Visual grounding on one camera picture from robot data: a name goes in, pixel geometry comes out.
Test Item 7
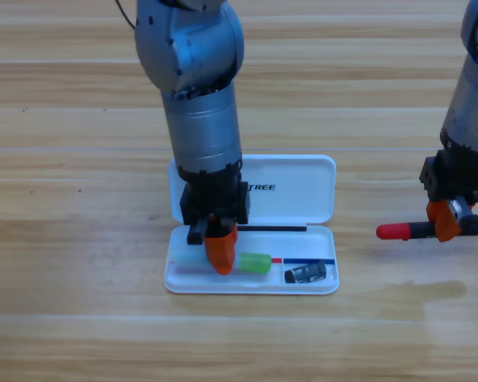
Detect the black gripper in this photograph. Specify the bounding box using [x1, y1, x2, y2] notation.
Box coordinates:
[419, 149, 478, 243]
[178, 158, 251, 276]

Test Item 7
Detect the green-capped white highlighter pen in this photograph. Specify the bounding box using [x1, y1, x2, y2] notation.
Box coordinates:
[173, 251, 272, 275]

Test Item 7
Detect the red and black marker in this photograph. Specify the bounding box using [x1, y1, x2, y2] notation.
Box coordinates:
[376, 220, 478, 241]

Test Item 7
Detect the white Unitree pencil case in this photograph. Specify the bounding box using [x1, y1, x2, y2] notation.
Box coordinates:
[163, 154, 339, 295]

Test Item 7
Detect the black eraser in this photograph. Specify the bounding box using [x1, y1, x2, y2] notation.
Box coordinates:
[284, 260, 328, 284]

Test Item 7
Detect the thin black cable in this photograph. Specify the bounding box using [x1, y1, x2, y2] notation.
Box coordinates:
[115, 0, 137, 29]

